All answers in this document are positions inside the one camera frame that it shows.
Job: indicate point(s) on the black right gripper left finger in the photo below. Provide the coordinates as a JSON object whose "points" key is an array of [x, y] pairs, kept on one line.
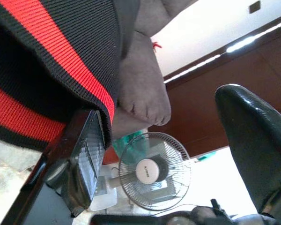
{"points": [[84, 164]]}

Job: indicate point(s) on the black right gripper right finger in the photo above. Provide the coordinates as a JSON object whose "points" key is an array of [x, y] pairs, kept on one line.
{"points": [[253, 140]]}

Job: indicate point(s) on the black shirt with red trim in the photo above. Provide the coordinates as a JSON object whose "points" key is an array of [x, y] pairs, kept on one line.
{"points": [[49, 58]]}

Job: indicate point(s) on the white plastic container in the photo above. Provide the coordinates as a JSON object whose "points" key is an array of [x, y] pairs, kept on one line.
{"points": [[105, 194]]}

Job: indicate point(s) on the green plastic bag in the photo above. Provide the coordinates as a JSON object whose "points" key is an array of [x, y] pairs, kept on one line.
{"points": [[121, 143]]}

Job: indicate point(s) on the brown wooden door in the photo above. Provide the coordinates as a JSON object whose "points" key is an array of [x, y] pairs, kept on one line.
{"points": [[213, 70]]}

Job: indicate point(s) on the dark brown fabric sofa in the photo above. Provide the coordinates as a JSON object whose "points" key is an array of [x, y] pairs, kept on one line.
{"points": [[140, 82]]}

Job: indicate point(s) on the dark wall switch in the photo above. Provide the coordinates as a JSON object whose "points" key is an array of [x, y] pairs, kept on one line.
{"points": [[254, 7]]}

